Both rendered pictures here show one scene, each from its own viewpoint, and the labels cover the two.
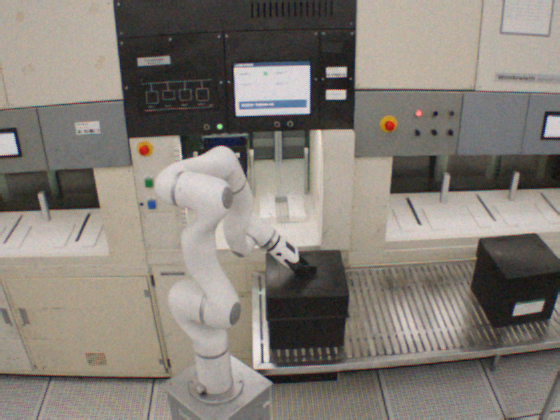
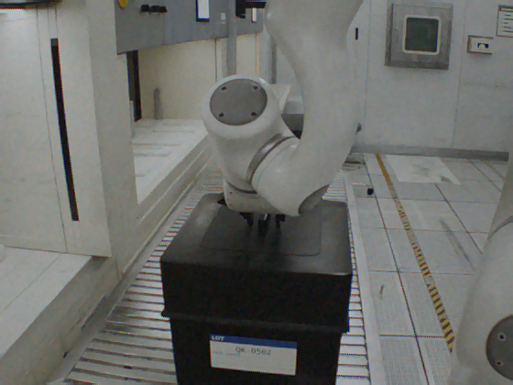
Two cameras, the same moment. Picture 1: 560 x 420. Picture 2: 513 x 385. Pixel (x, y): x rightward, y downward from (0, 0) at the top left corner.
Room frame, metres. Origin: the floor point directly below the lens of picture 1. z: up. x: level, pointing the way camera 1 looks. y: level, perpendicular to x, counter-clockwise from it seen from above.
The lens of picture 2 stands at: (1.54, 0.63, 1.34)
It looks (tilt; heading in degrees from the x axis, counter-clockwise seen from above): 21 degrees down; 281
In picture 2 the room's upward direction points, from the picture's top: straight up
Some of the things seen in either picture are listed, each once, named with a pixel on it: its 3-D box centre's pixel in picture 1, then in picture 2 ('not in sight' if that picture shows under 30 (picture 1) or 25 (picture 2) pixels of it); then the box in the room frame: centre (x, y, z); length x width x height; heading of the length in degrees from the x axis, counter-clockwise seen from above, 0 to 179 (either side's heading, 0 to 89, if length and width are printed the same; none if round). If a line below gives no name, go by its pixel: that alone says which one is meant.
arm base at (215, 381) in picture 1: (213, 366); not in sight; (1.34, 0.25, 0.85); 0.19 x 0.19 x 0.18
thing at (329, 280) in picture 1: (305, 280); (265, 245); (1.66, -0.07, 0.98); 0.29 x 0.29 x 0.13; 2
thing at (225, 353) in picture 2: (304, 307); (264, 307); (1.66, -0.07, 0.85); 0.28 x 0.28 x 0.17; 2
